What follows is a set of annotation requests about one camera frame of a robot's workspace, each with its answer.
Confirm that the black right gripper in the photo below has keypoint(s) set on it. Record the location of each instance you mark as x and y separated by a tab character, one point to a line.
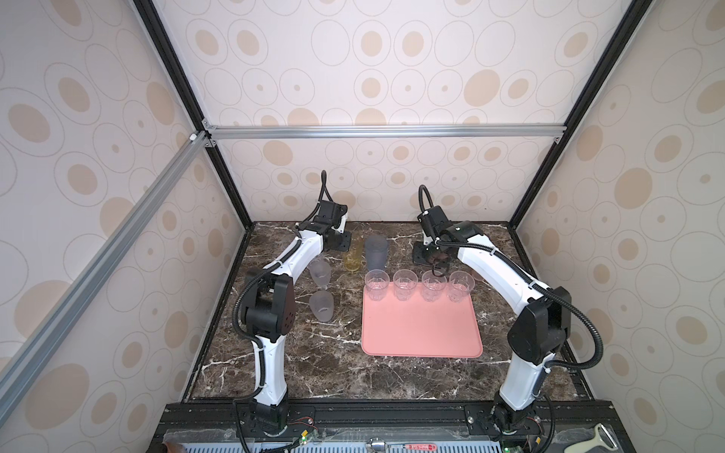
416	257

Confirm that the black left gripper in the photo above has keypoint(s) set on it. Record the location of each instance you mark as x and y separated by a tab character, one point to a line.
345	245

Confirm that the tall yellow plastic tumbler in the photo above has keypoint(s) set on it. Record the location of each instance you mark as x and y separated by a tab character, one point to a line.
352	260

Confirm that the tall blue frosted tumbler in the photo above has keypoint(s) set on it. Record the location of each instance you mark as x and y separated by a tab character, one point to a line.
376	249

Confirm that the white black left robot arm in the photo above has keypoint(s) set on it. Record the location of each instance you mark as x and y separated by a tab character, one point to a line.
265	312

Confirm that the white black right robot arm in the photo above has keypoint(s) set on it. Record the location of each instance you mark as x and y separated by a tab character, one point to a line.
539	330

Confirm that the pink plastic tray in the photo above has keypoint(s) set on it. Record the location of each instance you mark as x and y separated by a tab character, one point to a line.
419	328

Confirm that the frosted clear cup near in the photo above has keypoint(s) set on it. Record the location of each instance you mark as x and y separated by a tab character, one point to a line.
321	273

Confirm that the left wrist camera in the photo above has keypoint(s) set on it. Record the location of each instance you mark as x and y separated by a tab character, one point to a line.
330	214

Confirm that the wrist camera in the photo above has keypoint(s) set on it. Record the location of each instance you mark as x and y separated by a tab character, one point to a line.
330	214
434	221

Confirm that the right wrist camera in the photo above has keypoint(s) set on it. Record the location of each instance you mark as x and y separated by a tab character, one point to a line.
434	221

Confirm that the aluminium rail back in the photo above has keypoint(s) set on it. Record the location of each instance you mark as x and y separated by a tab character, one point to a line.
377	132

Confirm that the aluminium rail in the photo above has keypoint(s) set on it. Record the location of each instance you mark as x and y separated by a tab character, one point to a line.
377	132
37	351

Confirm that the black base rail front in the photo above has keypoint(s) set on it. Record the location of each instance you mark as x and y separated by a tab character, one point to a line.
382	426

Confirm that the white handled tool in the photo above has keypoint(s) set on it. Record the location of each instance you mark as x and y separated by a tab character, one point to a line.
601	438

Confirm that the black corner frame post left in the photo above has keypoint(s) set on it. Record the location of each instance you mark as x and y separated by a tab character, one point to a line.
152	22

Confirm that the black corner frame post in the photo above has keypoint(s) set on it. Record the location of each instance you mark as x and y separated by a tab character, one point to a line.
152	22
615	47

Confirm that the black corner frame post right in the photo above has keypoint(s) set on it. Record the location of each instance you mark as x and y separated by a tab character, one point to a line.
615	47

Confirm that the aluminium rail left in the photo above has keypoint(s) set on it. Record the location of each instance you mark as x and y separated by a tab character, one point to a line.
37	351

